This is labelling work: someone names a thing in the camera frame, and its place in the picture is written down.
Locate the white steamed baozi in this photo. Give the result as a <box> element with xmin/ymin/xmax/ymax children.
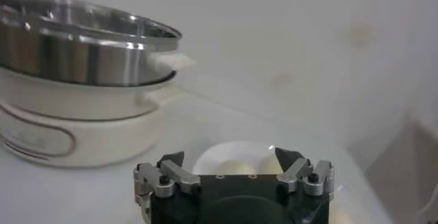
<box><xmin>218</xmin><ymin>159</ymin><xmax>257</xmax><ymax>175</ymax></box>

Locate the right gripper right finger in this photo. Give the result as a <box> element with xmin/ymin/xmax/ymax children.
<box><xmin>274</xmin><ymin>147</ymin><xmax>335</xmax><ymax>201</ymax></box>

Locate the cream electric cooker base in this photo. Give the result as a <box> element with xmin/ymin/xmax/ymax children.
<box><xmin>0</xmin><ymin>66</ymin><xmax>181</xmax><ymax>169</ymax></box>

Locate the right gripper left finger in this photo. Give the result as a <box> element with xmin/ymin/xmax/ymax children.
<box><xmin>133</xmin><ymin>151</ymin><xmax>202</xmax><ymax>214</ymax></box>

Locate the stainless steel steamer basket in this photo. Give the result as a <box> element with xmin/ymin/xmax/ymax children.
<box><xmin>0</xmin><ymin>0</ymin><xmax>196</xmax><ymax>88</ymax></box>

